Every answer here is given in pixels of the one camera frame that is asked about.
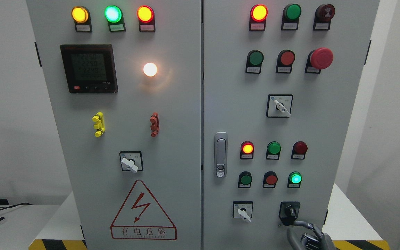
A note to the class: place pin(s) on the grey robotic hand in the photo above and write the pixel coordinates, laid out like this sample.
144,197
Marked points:
320,241

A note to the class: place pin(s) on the black rotary knob switch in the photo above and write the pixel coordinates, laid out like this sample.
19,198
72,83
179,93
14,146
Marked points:
288,212

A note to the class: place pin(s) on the green push button lower right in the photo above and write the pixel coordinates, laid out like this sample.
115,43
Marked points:
294,180

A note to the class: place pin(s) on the green push button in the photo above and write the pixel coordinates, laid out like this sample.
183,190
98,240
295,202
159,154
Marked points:
245,179
254,62
294,180

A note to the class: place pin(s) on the red push button lower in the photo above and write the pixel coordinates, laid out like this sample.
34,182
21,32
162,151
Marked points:
270,180

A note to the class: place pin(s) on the red push button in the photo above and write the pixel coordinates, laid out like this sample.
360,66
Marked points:
270,180
285,61

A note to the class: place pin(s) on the red lamp middle right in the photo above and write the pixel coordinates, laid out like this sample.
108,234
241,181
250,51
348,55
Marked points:
299,150

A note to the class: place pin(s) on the green push button lower left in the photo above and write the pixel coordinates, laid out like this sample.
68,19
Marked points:
245,179

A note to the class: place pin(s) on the green lamp middle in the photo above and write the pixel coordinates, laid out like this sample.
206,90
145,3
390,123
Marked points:
273,150

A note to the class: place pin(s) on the red lit lamp middle left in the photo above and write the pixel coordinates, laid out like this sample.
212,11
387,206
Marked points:
246,150

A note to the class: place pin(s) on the red lit lamp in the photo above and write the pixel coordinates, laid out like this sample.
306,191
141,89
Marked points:
246,150
258,16

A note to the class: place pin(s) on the grey electrical control cabinet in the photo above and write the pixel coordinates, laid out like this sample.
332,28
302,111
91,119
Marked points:
200,48

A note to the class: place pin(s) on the red emergency stop button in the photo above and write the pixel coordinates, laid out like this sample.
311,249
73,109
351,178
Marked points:
319,59

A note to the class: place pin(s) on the red danger warning sticker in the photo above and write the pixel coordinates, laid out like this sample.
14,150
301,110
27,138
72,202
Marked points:
142,217

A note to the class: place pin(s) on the red push button upper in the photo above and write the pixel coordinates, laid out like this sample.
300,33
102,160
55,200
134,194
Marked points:
285,61

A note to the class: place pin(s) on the green push button upper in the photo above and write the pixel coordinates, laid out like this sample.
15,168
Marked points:
254,62

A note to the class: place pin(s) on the dark red buzzer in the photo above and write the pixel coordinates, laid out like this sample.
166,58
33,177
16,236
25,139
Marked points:
323,16

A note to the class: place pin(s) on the green lamp top right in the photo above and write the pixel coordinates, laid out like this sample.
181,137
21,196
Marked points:
290,17

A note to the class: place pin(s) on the red lit lamp top right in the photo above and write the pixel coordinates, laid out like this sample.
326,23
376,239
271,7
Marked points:
258,16

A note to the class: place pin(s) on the white glowing lamp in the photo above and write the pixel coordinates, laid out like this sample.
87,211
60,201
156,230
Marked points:
150,69

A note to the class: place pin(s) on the white table with hazard stripes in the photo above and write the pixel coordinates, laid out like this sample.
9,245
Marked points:
346,226

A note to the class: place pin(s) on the red indicator lamp left door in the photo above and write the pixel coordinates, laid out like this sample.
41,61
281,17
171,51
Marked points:
146,19

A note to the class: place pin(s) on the black digital power meter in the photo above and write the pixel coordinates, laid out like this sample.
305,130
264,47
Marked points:
89,68

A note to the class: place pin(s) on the green lit indicator lamp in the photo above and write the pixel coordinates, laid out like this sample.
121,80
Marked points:
114,17

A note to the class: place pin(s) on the yellow indicator lamp top left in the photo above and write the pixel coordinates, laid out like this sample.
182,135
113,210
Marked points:
82,19

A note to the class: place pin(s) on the white selector switch lower right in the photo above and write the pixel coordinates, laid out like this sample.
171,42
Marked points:
242,210

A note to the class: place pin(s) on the white selector switch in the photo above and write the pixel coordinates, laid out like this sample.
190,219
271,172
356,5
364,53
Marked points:
279,105
242,210

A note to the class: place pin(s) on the silver door latch handle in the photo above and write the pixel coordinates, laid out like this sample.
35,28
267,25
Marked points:
220,154

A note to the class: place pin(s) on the white selector switch upper right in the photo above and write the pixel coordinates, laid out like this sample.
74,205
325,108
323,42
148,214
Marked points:
279,105

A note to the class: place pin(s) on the red terminal handle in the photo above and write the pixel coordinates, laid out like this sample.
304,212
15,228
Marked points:
155,124

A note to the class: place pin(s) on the white selector switch left door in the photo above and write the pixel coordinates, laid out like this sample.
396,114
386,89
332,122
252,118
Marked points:
131,161

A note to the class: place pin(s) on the yellow terminal handle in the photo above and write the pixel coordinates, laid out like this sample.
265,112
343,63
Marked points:
99,124

